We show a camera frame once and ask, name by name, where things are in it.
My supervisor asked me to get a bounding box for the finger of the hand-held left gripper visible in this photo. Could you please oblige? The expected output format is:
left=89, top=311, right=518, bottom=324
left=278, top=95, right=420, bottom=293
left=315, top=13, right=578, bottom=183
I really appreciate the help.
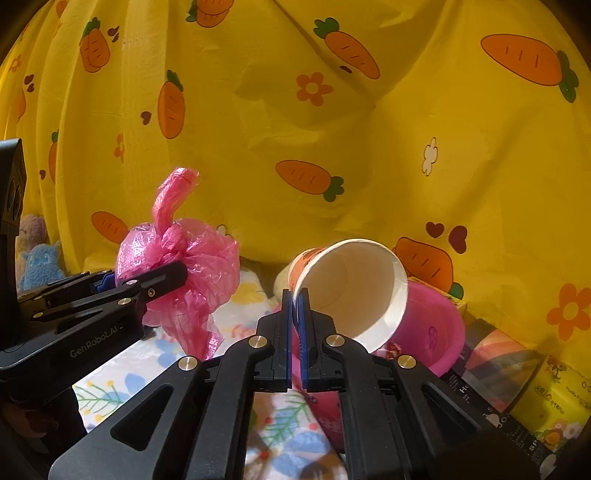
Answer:
left=27, top=261, right=190, bottom=332
left=18, top=269, right=117, bottom=306

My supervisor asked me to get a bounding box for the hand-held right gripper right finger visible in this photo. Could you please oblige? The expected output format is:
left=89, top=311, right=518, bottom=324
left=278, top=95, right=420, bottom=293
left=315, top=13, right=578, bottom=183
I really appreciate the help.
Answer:
left=298, top=287, right=541, bottom=480

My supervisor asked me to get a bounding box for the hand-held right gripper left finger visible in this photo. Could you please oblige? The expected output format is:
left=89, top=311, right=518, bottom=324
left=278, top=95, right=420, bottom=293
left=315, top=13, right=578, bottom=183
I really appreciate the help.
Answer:
left=48, top=288, right=296, bottom=480

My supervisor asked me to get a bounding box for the pink plastic bag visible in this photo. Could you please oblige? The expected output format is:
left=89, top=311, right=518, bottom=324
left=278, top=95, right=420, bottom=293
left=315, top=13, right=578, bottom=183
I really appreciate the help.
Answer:
left=115, top=167, right=242, bottom=361

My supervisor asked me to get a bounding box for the white orange paper cup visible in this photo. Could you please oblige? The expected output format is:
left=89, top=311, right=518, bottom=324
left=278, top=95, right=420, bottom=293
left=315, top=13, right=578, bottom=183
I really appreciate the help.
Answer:
left=287, top=239, right=409, bottom=354

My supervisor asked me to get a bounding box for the cream plush ball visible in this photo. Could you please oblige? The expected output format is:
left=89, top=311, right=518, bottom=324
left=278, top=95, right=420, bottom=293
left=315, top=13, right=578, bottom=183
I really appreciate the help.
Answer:
left=272, top=263, right=293, bottom=298

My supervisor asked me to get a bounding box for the blue plush monster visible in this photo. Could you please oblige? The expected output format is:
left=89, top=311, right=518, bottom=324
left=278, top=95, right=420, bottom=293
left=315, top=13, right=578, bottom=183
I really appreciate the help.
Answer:
left=18, top=240, right=65, bottom=291

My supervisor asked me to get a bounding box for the purple teddy bear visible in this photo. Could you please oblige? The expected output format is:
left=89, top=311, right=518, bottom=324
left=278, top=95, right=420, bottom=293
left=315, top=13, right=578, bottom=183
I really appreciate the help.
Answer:
left=16, top=213, right=47, bottom=268

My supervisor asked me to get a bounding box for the yellow tissue pack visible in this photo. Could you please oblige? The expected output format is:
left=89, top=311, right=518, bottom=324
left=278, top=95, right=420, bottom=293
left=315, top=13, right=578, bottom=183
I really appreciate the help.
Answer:
left=510, top=353, right=591, bottom=453
left=409, top=276, right=465, bottom=305

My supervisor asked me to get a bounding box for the yellow carrot-print curtain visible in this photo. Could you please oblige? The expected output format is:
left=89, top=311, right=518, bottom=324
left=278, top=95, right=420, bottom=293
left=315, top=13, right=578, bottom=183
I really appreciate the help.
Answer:
left=0, top=0, right=591, bottom=352

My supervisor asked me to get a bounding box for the dark striped box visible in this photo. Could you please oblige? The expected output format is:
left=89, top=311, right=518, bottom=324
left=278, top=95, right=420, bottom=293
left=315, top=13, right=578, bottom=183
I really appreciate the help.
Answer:
left=441, top=318, right=555, bottom=467

